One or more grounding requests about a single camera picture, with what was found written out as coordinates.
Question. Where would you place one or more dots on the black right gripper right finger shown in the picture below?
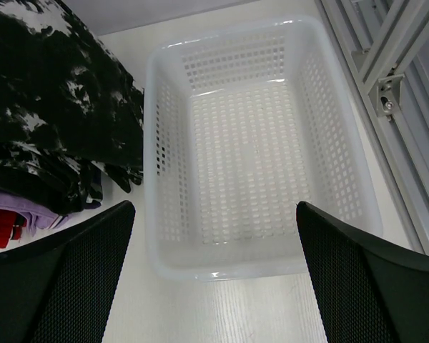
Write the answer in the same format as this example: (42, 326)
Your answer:
(367, 289)

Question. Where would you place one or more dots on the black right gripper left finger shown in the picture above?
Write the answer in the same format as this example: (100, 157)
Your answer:
(60, 288)

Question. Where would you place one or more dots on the red trousers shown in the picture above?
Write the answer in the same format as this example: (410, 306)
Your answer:
(11, 225)

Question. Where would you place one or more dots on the white plastic mesh basket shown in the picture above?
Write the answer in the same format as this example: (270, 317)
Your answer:
(240, 125)

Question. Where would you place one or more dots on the lilac purple trousers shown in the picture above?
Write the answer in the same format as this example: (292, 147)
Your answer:
(36, 215)

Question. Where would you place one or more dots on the black white patterned trousers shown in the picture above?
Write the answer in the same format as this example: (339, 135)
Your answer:
(69, 110)

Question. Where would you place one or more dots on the aluminium frame structure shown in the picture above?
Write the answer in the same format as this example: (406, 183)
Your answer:
(384, 46)

